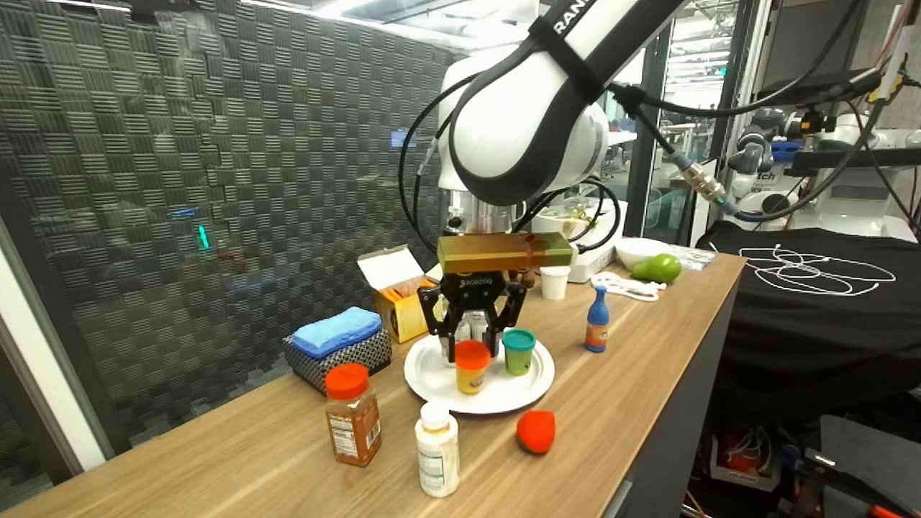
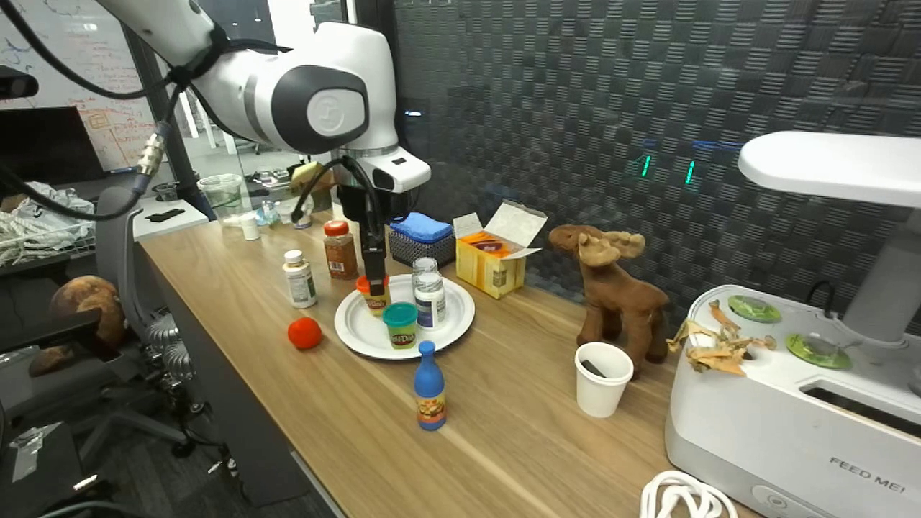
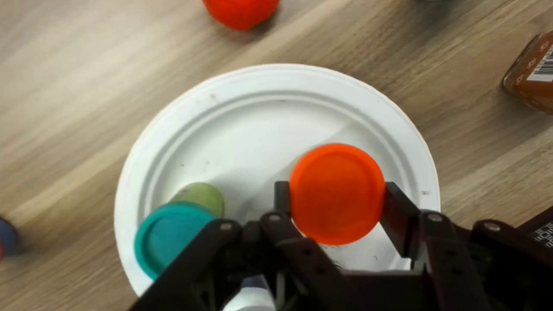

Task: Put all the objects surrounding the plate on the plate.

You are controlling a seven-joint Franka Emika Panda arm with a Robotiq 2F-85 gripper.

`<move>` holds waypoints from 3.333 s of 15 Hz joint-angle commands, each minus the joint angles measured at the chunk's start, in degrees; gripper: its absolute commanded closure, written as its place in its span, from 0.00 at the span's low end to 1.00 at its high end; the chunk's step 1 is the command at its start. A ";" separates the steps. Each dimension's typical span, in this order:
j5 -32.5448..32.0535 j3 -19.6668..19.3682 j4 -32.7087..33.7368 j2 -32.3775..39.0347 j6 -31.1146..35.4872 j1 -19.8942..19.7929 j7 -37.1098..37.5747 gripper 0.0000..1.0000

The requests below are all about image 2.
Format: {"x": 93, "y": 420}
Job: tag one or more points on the white paper plate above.
{"x": 450, "y": 320}

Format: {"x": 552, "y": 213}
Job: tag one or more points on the spice jar with orange lid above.
{"x": 338, "y": 254}

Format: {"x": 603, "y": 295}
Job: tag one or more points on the dried brown plant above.
{"x": 713, "y": 340}

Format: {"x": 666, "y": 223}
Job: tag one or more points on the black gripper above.
{"x": 372, "y": 216}

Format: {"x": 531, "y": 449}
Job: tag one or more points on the blue sponge cloth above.
{"x": 421, "y": 225}

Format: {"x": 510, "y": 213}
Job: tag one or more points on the red plush ball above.
{"x": 305, "y": 336}

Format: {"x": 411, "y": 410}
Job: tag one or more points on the glossy wrist camera block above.
{"x": 312, "y": 183}

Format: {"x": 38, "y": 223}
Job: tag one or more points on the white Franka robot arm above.
{"x": 287, "y": 97}

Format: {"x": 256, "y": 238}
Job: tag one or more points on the blue cap sauce bottle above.
{"x": 428, "y": 389}

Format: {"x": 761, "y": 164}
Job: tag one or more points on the crumpled grey white cloth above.
{"x": 47, "y": 216}

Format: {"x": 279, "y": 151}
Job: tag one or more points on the white bottle with blue label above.
{"x": 431, "y": 307}

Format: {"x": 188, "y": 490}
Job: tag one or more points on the white indoor planter with lamp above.
{"x": 765, "y": 420}

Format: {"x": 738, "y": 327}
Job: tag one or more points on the brown round plush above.
{"x": 87, "y": 304}

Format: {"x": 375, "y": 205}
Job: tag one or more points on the black remote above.
{"x": 164, "y": 213}

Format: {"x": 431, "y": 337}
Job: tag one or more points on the grey woven basket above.
{"x": 421, "y": 254}

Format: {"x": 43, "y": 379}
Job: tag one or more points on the tall white pill bottle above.
{"x": 299, "y": 279}

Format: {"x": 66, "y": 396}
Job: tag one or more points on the tiny white cup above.
{"x": 249, "y": 228}

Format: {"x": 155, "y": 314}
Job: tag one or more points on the grey office chair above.
{"x": 143, "y": 317}

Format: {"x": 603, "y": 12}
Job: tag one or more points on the open yellow cardboard box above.
{"x": 489, "y": 269}

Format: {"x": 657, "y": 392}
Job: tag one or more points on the green tub with teal lid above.
{"x": 401, "y": 324}

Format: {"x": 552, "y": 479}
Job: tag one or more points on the white paper cup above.
{"x": 603, "y": 379}

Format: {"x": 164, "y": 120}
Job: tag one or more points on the black tripod pole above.
{"x": 181, "y": 161}

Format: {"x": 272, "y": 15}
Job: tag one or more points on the clear plastic container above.
{"x": 224, "y": 193}

